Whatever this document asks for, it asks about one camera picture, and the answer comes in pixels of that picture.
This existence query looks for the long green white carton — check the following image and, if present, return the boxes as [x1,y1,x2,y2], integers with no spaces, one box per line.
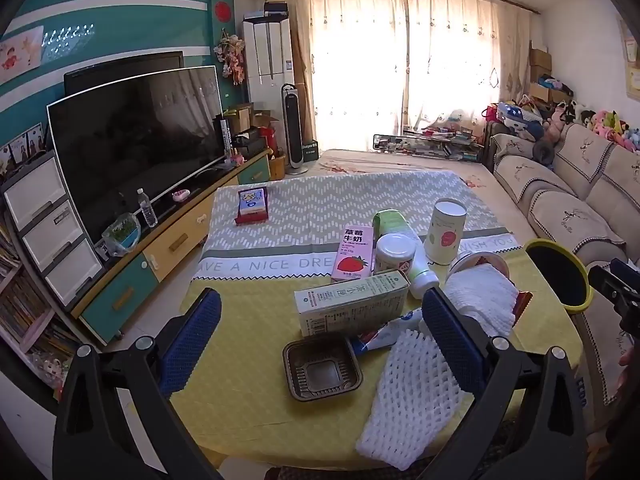
[293,270,411,337]

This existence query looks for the white round jar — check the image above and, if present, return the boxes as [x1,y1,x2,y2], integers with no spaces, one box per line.
[375,233,417,276]

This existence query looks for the white standing air conditioner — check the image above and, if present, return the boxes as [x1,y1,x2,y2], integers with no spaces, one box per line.
[243,14,294,161]

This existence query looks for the black flat television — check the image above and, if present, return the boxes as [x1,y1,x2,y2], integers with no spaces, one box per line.
[63,50,185,97]

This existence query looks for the teal yellow television cabinet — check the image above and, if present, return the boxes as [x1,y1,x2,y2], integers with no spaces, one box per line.
[69,151,274,347]

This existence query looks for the row of plush toys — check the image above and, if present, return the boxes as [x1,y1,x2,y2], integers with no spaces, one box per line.
[542,99,640,153]

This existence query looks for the beige sofa with covers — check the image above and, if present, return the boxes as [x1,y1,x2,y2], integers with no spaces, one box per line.
[486,119,640,413]

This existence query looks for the boxes on television cabinet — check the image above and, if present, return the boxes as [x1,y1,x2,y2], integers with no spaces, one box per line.
[223,104,280,162]

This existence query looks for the sheer cream curtains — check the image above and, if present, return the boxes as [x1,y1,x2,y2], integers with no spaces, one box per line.
[289,0,532,147]

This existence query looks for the brown plastic tray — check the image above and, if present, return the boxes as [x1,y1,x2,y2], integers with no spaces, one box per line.
[282,336,364,403]

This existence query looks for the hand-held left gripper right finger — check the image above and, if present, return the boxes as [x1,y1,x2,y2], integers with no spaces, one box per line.
[420,286,588,480]

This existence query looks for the white plastic drawer unit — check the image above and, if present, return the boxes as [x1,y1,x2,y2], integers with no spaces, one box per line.
[1,151,105,310]

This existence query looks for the red snack packet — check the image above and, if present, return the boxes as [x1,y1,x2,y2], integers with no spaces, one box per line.
[514,291,534,322]

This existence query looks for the white foam fruit net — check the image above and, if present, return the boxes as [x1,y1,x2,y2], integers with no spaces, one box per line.
[355,327,477,472]

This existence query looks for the white paper towel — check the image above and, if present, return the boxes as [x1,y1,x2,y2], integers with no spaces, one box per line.
[443,262,519,337]

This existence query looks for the green drink carton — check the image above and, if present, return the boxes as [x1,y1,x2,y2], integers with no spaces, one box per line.
[372,209,417,241]

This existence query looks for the framed flower painting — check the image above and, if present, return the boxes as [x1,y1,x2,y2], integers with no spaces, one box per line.
[619,19,640,102]

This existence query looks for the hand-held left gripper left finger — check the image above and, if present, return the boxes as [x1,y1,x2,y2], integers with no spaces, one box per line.
[52,287,223,480]

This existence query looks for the clear water bottle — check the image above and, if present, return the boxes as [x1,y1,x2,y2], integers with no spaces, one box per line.
[137,188,159,229]

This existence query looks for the stacked cardboard boxes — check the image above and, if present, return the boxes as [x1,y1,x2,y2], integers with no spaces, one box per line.
[528,46,573,103]

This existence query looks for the grey neck pillow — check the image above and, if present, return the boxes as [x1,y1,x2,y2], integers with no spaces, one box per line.
[531,136,557,170]

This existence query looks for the blue star print bag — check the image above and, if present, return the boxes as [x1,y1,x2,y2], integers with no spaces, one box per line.
[496,101,544,134]

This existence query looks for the large curved television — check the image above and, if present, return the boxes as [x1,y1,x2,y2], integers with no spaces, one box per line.
[46,65,226,245]

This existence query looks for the plastic bag of greens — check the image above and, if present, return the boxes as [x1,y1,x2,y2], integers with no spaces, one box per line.
[101,213,141,257]

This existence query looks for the cream cylindrical can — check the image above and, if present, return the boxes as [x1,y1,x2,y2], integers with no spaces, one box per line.
[423,198,468,266]

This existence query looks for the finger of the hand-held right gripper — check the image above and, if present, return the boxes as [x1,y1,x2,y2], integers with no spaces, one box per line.
[609,258,640,292]
[587,265,632,317]

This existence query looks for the toothpaste tube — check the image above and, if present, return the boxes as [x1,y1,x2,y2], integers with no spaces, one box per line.
[350,307,426,357]

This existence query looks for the tissue box in red holder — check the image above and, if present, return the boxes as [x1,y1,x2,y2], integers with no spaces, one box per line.
[234,186,271,225]

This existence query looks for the yellow round bin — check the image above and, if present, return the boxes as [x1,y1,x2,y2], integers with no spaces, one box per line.
[522,239,593,317]

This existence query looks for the wall photo prints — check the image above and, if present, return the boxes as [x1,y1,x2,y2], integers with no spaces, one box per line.
[0,124,47,173]

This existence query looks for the white plastic bottle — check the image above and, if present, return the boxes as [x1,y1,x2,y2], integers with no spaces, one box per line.
[407,240,442,300]

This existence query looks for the hanging flower garland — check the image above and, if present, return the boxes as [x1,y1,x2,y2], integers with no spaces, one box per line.
[213,29,247,87]

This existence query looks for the bookshelf with books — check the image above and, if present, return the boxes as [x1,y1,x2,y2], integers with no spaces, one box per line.
[0,210,83,396]

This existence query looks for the person's right hand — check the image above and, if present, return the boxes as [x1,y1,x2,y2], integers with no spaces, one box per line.
[619,347,640,392]

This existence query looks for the glass table with books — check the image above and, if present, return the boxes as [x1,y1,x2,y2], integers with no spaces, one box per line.
[373,129,485,162]

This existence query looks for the black silver tower fan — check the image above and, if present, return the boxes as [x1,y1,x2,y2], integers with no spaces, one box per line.
[280,83,310,176]

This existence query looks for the white paper bowl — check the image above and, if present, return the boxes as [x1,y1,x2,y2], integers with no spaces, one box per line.
[447,251,511,281]

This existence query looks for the cartoon wall poster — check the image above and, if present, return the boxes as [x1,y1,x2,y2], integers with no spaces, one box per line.
[0,26,44,84]

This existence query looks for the pink strawberry milk carton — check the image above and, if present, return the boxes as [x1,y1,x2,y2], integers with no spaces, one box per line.
[331,225,375,282]

